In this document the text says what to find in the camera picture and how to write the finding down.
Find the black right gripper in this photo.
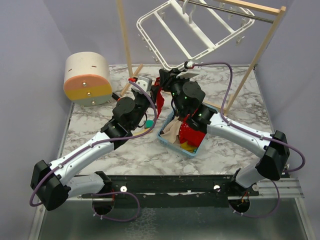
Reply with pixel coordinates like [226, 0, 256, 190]
[159, 68, 191, 116]

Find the red santa sock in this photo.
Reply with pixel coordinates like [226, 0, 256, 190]
[151, 77, 165, 118]

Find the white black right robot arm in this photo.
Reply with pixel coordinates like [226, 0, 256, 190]
[159, 68, 290, 196]

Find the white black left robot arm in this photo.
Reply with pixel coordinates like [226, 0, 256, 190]
[29, 83, 159, 211]

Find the white plastic clip hanger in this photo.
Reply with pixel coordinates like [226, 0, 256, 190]
[136, 0, 255, 71]

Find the green grey eraser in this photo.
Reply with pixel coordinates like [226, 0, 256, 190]
[144, 120, 154, 129]

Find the orange black highlighter pen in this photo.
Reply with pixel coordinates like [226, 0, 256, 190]
[112, 92, 120, 101]

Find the yellow highlighter pen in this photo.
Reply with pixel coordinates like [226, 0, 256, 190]
[133, 128, 153, 138]

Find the blue perforated plastic basket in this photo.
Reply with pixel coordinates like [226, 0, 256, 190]
[157, 110, 206, 158]

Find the cream ribbed sock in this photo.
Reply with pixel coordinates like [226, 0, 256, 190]
[160, 116, 183, 146]

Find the pastel round drawer box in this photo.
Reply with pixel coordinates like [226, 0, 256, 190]
[63, 51, 113, 107]

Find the yellow sock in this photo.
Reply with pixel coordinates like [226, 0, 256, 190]
[180, 141, 198, 153]

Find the red snowflake sock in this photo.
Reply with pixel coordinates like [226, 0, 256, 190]
[179, 115, 205, 147]

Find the metal hanging rod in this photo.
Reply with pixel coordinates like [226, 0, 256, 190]
[187, 0, 275, 24]

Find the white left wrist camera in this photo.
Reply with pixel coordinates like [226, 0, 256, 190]
[128, 76, 152, 93]

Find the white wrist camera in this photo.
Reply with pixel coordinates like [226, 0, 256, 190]
[176, 61, 201, 79]
[128, 76, 152, 93]

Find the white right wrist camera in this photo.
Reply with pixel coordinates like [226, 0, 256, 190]
[176, 61, 201, 79]

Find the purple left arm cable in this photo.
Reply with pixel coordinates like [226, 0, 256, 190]
[29, 81, 158, 207]

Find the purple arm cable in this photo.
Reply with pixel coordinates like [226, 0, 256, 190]
[29, 81, 158, 207]
[192, 61, 307, 173]

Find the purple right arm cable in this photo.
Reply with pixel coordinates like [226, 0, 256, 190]
[192, 61, 307, 173]

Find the black mounting rail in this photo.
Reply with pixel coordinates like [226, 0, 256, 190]
[82, 175, 259, 208]

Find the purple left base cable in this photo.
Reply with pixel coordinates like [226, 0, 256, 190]
[91, 191, 141, 223]

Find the wooden hanger rack frame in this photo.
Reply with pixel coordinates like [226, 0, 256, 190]
[115, 0, 287, 116]

